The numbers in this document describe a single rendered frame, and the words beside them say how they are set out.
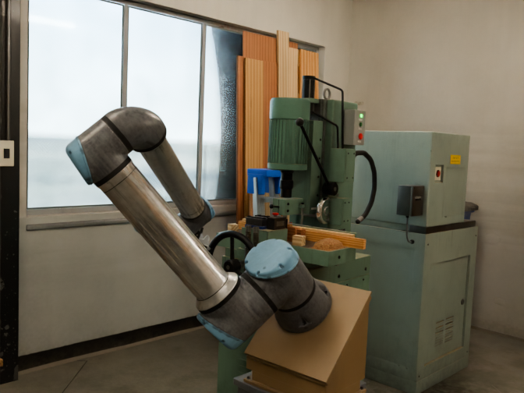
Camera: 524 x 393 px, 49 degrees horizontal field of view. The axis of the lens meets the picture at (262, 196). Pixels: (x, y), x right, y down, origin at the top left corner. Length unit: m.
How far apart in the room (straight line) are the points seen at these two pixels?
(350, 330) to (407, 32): 3.54
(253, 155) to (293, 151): 1.64
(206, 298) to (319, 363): 0.38
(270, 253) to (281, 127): 0.90
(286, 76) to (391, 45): 1.05
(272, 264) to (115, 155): 0.53
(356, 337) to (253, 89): 2.63
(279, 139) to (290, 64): 2.08
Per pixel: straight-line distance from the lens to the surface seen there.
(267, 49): 4.34
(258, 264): 1.65
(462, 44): 4.72
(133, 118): 1.52
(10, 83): 3.20
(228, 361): 2.67
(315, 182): 2.59
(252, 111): 4.08
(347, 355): 1.76
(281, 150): 2.45
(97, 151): 1.50
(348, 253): 2.37
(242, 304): 1.63
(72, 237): 3.47
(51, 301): 3.49
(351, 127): 2.67
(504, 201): 4.49
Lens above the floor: 1.29
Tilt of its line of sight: 5 degrees down
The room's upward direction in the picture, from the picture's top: 2 degrees clockwise
